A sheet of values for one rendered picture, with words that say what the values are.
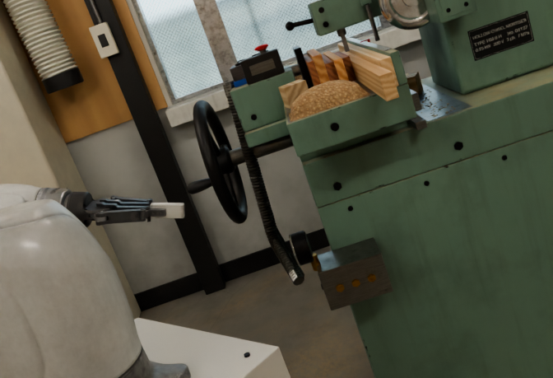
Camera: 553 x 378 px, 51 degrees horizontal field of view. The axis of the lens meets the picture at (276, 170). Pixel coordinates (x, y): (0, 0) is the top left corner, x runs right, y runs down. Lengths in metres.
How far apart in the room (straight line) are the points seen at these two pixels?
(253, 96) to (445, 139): 0.39
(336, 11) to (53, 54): 1.47
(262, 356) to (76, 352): 0.23
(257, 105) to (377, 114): 0.31
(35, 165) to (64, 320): 1.79
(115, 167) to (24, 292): 2.02
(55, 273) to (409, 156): 0.68
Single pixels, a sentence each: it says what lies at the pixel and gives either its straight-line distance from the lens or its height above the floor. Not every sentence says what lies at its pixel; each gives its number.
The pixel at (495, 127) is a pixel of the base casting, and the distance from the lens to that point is 1.14.
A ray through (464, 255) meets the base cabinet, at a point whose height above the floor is 0.52.
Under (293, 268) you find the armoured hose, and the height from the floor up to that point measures 0.58.
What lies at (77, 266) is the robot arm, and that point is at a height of 0.89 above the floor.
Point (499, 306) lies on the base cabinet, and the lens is 1.27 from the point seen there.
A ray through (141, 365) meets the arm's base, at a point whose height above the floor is 0.74.
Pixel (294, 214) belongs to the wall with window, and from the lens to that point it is 2.69.
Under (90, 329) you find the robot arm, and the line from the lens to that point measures 0.70.
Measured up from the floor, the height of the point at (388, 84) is 0.92.
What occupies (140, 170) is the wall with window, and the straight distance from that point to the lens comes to 2.66.
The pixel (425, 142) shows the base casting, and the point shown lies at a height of 0.77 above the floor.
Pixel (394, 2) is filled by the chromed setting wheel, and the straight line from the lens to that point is 1.15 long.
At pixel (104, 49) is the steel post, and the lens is 2.50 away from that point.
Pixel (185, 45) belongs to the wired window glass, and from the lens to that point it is 2.63.
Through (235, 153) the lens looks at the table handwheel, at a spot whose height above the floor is 0.82.
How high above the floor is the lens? 1.07
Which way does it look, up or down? 14 degrees down
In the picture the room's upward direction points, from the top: 20 degrees counter-clockwise
